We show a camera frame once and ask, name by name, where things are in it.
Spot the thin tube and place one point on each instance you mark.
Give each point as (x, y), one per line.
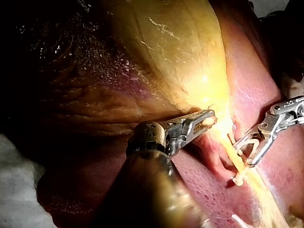
(234, 158)

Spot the gallbladder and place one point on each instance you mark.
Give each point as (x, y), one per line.
(180, 59)

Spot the right arm instrument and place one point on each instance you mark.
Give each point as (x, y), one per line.
(280, 116)

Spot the left arm instrument jaw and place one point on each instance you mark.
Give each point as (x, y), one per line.
(202, 116)
(197, 133)

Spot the left arm instrument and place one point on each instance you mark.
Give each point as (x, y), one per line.
(149, 137)

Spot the white cloth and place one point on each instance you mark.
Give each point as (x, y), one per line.
(273, 7)
(16, 185)

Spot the right arm instrument jaw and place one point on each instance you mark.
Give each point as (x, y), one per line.
(248, 138)
(263, 152)

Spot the dark left arm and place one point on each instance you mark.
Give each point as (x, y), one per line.
(142, 192)

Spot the dark red liver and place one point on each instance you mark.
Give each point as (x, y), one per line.
(251, 83)

